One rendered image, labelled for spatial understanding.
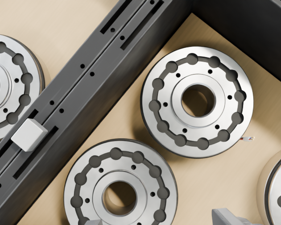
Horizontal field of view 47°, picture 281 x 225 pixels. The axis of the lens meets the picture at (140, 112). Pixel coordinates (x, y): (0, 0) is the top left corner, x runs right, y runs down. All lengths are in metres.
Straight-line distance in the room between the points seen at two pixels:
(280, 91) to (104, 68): 0.19
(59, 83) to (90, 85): 0.02
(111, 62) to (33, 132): 0.07
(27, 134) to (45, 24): 0.16
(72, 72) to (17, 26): 0.15
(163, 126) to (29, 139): 0.12
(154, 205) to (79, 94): 0.12
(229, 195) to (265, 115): 0.09
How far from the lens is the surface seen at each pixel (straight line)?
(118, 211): 0.31
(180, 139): 0.29
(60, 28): 0.35
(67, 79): 0.23
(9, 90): 0.31
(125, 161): 0.29
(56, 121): 0.23
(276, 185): 0.31
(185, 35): 0.34
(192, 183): 0.33
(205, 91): 0.31
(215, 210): 0.16
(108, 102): 0.29
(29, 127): 0.22
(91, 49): 0.23
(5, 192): 0.24
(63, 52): 0.34
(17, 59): 0.32
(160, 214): 0.30
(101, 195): 0.29
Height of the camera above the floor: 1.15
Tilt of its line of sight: 85 degrees down
